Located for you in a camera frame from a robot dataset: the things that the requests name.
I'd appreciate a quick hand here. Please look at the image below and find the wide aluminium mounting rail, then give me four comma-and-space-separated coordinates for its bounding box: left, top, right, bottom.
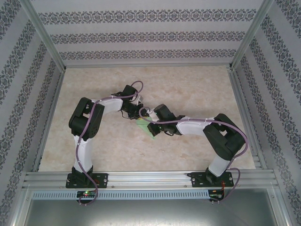
22, 170, 279, 189

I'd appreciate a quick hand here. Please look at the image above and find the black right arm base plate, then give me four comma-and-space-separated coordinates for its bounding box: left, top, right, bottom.
190, 171, 235, 188

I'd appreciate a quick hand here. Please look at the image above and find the green square paper sheet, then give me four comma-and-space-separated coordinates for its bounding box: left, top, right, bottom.
135, 117, 158, 140

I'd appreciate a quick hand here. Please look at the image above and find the grey metal sheet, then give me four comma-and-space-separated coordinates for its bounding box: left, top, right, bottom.
23, 199, 280, 226

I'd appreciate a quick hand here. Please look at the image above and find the slotted grey cable duct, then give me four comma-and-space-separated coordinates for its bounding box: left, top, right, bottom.
32, 190, 210, 200

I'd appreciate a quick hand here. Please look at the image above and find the aluminium frame post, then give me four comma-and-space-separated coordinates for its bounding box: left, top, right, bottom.
20, 0, 67, 71
228, 0, 276, 70

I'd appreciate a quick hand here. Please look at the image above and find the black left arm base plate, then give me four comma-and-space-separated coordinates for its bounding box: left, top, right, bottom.
65, 173, 109, 189

